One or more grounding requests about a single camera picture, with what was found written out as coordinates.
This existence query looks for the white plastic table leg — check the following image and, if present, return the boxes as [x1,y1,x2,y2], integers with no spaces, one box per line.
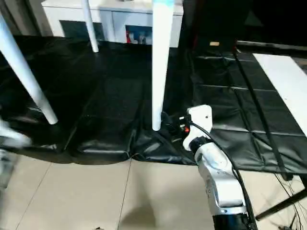
[151,0,177,132]
[0,9,58,125]
[81,0,99,53]

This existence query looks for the black mat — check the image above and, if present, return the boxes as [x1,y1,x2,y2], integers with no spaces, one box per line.
[0,34,307,174]

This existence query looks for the white flat panel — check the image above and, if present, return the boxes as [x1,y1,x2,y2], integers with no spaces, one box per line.
[253,53,307,137]

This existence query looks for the black metal bar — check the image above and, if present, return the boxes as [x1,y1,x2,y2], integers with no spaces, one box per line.
[236,40,307,51]

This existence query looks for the white cabinet with glass doors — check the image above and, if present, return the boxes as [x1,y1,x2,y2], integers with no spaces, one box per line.
[41,0,184,47]

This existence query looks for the grey curtain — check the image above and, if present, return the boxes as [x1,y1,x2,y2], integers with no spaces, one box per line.
[0,0,53,36]

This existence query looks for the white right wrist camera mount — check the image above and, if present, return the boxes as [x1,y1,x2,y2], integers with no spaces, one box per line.
[182,104,213,151]

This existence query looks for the black folding table frame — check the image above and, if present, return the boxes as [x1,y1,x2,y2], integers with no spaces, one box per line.
[255,190,307,221]

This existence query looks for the dark tangled cables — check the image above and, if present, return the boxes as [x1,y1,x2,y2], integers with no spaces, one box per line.
[273,172,307,230]

